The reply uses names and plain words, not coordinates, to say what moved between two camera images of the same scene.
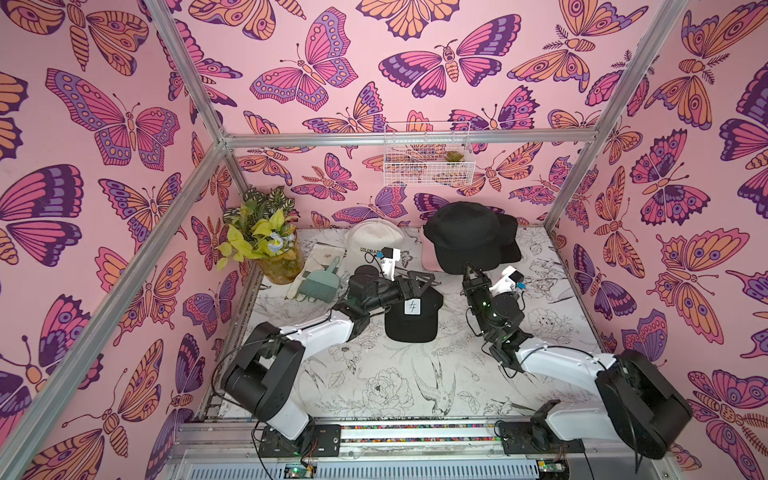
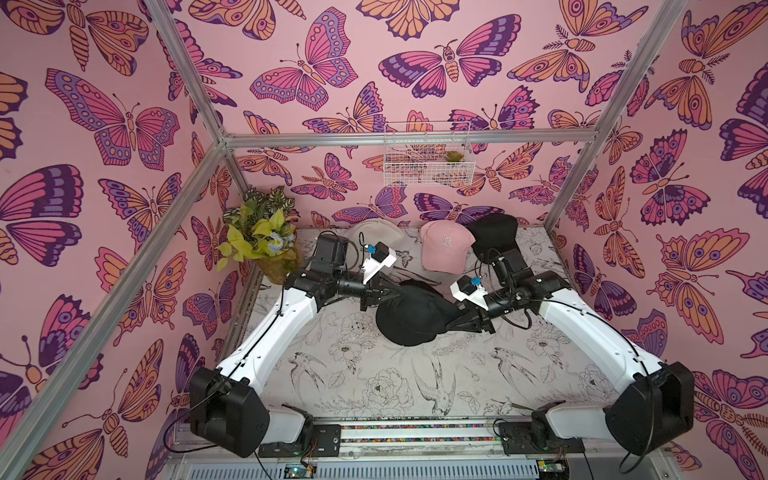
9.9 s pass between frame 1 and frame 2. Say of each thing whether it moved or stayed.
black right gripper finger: moved
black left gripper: moved
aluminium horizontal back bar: stayed
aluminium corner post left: stayed
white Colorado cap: stayed
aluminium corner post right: stayed
